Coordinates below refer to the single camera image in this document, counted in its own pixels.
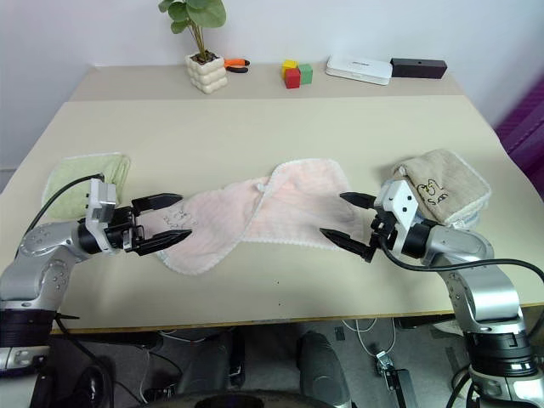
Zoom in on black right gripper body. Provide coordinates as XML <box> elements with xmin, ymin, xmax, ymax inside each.
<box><xmin>368</xmin><ymin>207</ymin><xmax>405</xmax><ymax>256</ymax></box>

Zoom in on small metal clamp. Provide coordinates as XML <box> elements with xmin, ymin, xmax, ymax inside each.
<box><xmin>373</xmin><ymin>349</ymin><xmax>394</xmax><ymax>376</ymax></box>

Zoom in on folded green towel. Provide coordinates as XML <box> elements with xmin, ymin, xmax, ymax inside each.
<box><xmin>41</xmin><ymin>150</ymin><xmax>132</xmax><ymax>222</ymax></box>

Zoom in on long black box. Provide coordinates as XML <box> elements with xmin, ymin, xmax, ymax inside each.
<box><xmin>389</xmin><ymin>58</ymin><xmax>448</xmax><ymax>81</ymax></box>

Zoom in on folded beige embroidered towel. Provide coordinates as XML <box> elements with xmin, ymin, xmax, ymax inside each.
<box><xmin>390</xmin><ymin>148</ymin><xmax>492</xmax><ymax>226</ymax></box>

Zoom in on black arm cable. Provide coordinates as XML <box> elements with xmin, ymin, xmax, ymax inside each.
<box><xmin>20</xmin><ymin>171</ymin><xmax>106</xmax><ymax>247</ymax></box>
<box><xmin>377</xmin><ymin>237</ymin><xmax>544</xmax><ymax>274</ymax></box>

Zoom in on pink towel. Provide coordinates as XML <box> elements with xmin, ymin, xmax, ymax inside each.
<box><xmin>156</xmin><ymin>157</ymin><xmax>373</xmax><ymax>277</ymax></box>

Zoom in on dark grey rounded shape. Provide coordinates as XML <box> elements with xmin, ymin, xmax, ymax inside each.
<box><xmin>296</xmin><ymin>331</ymin><xmax>356</xmax><ymax>405</ymax></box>

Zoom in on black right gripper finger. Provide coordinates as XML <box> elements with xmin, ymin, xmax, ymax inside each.
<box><xmin>319</xmin><ymin>228</ymin><xmax>377</xmax><ymax>264</ymax></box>
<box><xmin>338</xmin><ymin>191</ymin><xmax>377</xmax><ymax>211</ymax></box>

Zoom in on green plant in white pot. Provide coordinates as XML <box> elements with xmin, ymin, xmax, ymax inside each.
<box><xmin>158</xmin><ymin>0</ymin><xmax>229</xmax><ymax>95</ymax></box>

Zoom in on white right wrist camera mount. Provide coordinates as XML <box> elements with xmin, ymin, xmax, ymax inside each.
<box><xmin>373</xmin><ymin>178</ymin><xmax>420</xmax><ymax>237</ymax></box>

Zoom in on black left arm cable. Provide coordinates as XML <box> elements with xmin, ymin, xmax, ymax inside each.
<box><xmin>20</xmin><ymin>171</ymin><xmax>106</xmax><ymax>247</ymax></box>

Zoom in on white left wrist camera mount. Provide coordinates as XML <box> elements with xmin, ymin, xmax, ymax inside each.
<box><xmin>84</xmin><ymin>178</ymin><xmax>118</xmax><ymax>246</ymax></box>

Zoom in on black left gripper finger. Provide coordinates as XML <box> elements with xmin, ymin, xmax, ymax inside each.
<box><xmin>131</xmin><ymin>193</ymin><xmax>184</xmax><ymax>213</ymax></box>
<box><xmin>135</xmin><ymin>229</ymin><xmax>193</xmax><ymax>258</ymax></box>

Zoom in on blue cloth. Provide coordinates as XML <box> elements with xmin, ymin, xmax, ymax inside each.
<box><xmin>444</xmin><ymin>209</ymin><xmax>484</xmax><ymax>229</ymax></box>

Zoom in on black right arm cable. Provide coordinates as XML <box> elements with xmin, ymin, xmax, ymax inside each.
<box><xmin>377</xmin><ymin>237</ymin><xmax>544</xmax><ymax>274</ymax></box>

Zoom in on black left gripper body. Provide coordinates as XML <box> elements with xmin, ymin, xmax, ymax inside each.
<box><xmin>101</xmin><ymin>206</ymin><xmax>152</xmax><ymax>257</ymax></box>

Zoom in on thin white cable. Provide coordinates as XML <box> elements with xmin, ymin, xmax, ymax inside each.
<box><xmin>339</xmin><ymin>316</ymin><xmax>396</xmax><ymax>356</ymax></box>

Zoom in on flat white box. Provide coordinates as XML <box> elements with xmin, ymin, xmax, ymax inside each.
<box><xmin>326</xmin><ymin>54</ymin><xmax>394</xmax><ymax>88</ymax></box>

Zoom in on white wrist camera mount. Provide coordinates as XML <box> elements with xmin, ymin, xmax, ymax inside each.
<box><xmin>84</xmin><ymin>178</ymin><xmax>118</xmax><ymax>246</ymax></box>
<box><xmin>373</xmin><ymin>178</ymin><xmax>420</xmax><ymax>237</ymax></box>

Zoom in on orange and black pliers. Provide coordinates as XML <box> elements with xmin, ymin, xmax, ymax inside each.
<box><xmin>223</xmin><ymin>57</ymin><xmax>252</xmax><ymax>75</ymax></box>

